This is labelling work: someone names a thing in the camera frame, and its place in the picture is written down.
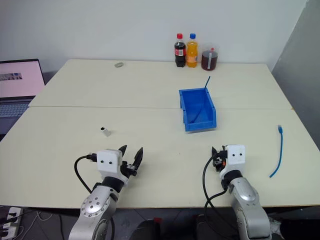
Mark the small white connector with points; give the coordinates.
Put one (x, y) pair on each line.
(106, 131)

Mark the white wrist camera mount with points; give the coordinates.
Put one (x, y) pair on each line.
(235, 156)
(108, 162)

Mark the clear jar of dark liquid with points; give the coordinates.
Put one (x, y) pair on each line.
(210, 60)

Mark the blue plastic storage bin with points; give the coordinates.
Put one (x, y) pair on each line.
(197, 126)

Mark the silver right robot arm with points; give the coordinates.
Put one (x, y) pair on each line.
(246, 200)

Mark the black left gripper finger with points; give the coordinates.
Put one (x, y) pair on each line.
(138, 158)
(123, 150)

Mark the orange soda bottle blue cap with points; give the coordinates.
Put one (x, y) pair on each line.
(192, 53)

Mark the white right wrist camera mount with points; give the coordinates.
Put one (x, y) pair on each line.
(235, 156)

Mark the cola bottle with red cap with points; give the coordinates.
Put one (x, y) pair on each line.
(180, 53)

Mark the white power strip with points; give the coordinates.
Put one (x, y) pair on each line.
(10, 221)

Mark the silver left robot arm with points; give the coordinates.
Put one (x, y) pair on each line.
(96, 202)

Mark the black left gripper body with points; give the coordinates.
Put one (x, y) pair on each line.
(129, 169)

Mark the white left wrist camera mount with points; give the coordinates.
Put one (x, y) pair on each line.
(108, 162)

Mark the open grey laptop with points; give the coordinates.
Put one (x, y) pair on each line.
(17, 80)

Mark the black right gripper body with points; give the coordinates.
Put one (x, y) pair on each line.
(219, 161)

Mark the white grey crumpled bag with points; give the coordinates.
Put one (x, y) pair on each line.
(275, 225)

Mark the dark rounded shape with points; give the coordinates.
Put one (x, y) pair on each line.
(146, 231)

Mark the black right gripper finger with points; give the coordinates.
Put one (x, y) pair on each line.
(223, 148)
(214, 152)

